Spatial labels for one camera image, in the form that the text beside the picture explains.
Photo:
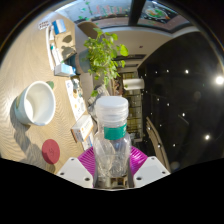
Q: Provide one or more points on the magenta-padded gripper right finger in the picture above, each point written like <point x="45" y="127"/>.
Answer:
<point x="150" y="170"/>

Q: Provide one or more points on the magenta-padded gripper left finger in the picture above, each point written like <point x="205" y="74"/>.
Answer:
<point x="75" y="170"/>

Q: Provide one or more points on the clear plastic bottle white cap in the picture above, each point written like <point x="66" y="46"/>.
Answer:
<point x="111" y="153"/>

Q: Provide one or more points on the flat round red coaster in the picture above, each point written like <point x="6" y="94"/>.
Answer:
<point x="51" y="151"/>

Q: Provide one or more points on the small white blue box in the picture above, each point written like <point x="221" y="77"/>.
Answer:
<point x="88" y="142"/>

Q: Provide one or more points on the white orange cardboard box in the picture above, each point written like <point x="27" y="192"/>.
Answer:
<point x="81" y="128"/>

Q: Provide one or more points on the printed white leaflet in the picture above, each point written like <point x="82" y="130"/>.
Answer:
<point x="76" y="98"/>

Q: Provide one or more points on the white ceramic cup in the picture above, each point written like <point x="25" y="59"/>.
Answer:
<point x="36" y="103"/>

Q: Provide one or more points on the small light blue box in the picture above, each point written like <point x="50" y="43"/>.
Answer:
<point x="64" y="69"/>

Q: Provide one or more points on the group of ceiling lights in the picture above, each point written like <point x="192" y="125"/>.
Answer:
<point x="219" y="80"/>

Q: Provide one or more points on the green potted plant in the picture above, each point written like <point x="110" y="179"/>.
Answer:
<point x="103" y="56"/>

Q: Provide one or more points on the brown cardboard sheet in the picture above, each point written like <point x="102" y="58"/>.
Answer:
<point x="65" y="43"/>

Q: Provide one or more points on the blue white card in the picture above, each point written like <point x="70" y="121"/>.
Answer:
<point x="59" y="26"/>

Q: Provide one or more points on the colourful window poster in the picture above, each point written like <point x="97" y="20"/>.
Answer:
<point x="160" y="13"/>

